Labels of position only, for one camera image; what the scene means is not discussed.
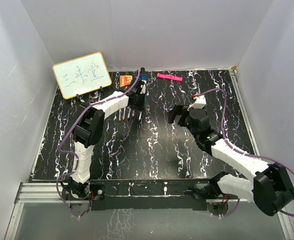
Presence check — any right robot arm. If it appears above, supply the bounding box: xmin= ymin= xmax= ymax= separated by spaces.
xmin=168 ymin=105 xmax=294 ymax=217

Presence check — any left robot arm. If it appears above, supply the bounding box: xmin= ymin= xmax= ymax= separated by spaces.
xmin=61 ymin=80 xmax=146 ymax=200

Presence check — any orange small notebook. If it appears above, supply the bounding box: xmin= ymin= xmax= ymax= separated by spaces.
xmin=119 ymin=75 xmax=133 ymax=88

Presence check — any blue stapler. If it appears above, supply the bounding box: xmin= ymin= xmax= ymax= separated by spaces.
xmin=140 ymin=67 xmax=147 ymax=82

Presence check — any pink flat tool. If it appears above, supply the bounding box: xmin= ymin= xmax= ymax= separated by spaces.
xmin=157 ymin=73 xmax=183 ymax=82

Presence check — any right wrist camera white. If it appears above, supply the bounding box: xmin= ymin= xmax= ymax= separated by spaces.
xmin=187 ymin=93 xmax=206 ymax=111

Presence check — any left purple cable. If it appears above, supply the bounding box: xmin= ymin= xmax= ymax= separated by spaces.
xmin=55 ymin=69 xmax=141 ymax=219

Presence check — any white board yellow frame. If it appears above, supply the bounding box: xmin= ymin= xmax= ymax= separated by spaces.
xmin=52 ymin=52 xmax=112 ymax=100

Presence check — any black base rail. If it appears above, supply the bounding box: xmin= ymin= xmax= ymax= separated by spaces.
xmin=60 ymin=179 xmax=236 ymax=215

